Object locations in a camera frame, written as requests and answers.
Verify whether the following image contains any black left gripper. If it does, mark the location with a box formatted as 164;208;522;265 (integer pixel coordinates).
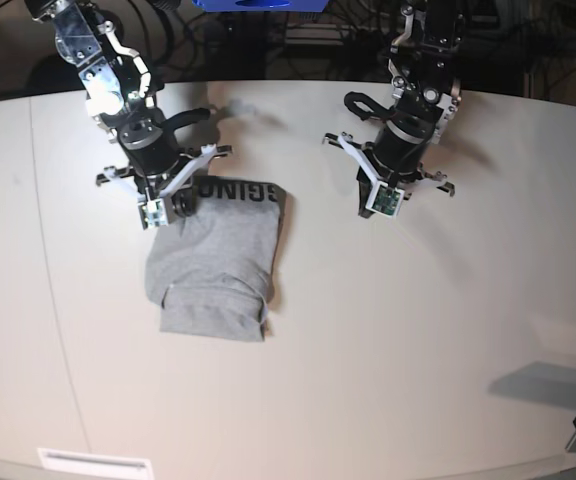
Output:
358;117;434;218

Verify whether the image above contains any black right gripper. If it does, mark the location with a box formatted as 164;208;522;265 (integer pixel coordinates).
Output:
118;108;211;216

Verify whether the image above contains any grey T-shirt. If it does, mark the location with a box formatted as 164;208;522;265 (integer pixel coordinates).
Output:
145;176;287;342

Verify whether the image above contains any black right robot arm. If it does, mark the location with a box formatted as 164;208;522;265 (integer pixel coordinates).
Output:
26;1;218;228

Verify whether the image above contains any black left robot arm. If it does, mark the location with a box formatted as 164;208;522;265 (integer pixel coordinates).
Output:
325;1;465;218

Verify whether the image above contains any blue plastic box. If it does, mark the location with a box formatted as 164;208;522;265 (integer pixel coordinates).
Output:
193;0;328;13

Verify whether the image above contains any white label strip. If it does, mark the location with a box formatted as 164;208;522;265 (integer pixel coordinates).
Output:
37;447;154;479

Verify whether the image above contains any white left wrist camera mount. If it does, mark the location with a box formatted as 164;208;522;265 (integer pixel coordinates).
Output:
321;130;457;221

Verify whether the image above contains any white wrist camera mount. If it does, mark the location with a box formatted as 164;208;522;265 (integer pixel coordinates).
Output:
321;130;457;221
95;144;233;230

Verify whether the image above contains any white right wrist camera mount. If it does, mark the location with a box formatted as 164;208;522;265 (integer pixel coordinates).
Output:
95;144;233;230

